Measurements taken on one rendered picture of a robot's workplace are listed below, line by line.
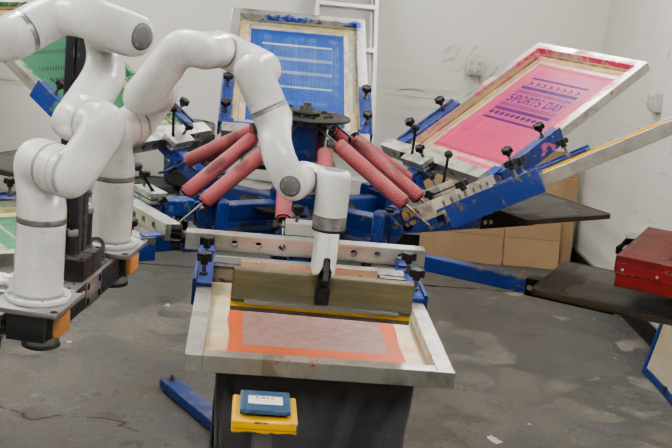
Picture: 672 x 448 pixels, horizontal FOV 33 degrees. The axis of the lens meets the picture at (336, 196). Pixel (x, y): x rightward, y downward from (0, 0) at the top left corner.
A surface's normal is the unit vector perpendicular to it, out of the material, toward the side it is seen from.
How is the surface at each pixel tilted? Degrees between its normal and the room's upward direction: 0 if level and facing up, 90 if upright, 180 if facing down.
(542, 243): 72
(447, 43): 90
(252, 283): 90
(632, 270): 90
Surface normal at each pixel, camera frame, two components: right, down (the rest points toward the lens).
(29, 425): 0.10, -0.97
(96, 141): 0.66, 0.14
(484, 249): 0.09, -0.04
